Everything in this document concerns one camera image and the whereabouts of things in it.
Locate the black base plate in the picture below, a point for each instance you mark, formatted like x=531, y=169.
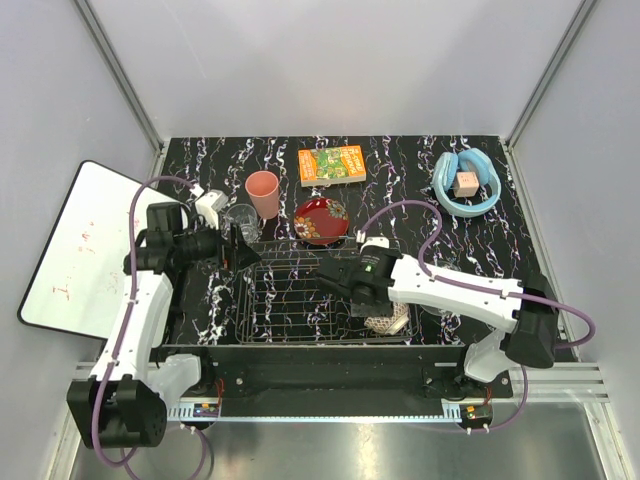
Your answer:
x=292, y=381

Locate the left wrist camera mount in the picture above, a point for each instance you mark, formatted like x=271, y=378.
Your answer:
x=209, y=205

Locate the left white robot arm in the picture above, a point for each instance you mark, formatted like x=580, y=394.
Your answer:
x=124, y=403

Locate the clear drinking glass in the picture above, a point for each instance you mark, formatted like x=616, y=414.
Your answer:
x=244, y=216

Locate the white board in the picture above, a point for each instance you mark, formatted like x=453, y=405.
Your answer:
x=78, y=283

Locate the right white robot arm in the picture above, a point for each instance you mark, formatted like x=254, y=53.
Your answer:
x=523, y=334

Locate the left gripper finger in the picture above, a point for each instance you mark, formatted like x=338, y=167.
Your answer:
x=236, y=236
x=243, y=257

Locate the brown patterned ceramic bowl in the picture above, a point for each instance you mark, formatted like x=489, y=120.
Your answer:
x=390, y=325

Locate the pink dice cube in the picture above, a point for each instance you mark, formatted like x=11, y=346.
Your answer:
x=465, y=185

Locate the red floral plate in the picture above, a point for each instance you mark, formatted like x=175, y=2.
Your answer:
x=321, y=221

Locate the light blue headphones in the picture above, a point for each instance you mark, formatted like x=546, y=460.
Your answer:
x=475, y=160

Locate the black wire dish rack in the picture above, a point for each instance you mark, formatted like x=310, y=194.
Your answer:
x=278, y=300

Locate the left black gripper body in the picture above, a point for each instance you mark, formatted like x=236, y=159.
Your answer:
x=206, y=244

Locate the pink plastic cup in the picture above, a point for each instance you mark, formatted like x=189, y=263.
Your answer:
x=263, y=190

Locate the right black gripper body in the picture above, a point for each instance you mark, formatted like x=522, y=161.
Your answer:
x=359, y=309

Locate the orange green book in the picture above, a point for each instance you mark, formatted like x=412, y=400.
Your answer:
x=331, y=166

